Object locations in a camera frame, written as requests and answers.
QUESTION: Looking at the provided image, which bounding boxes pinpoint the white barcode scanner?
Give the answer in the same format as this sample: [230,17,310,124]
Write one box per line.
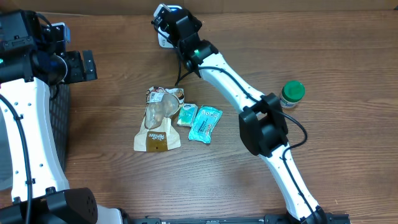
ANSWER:
[154,4,182,49]

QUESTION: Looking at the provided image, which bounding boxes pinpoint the green tissue pack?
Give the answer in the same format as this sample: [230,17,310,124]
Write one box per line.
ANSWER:
[177,103,198,127]

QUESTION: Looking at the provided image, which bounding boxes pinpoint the grey plastic basket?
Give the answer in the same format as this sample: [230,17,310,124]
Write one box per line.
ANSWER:
[0,82,71,191]

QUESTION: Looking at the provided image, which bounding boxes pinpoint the brown white snack bag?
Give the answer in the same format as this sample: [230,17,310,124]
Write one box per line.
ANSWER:
[133,86,185,152]

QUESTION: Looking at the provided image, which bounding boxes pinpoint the green lid jar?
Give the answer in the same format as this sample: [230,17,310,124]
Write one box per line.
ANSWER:
[279,80,305,108]

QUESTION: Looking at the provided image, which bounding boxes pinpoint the teal wet wipes pack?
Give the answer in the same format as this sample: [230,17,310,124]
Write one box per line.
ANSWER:
[188,106,223,144]

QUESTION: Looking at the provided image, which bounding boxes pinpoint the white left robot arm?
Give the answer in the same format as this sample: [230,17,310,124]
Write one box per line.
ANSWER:
[1,9,130,223]

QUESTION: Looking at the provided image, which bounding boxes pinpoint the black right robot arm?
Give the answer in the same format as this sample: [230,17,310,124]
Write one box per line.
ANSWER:
[152,4,328,223]

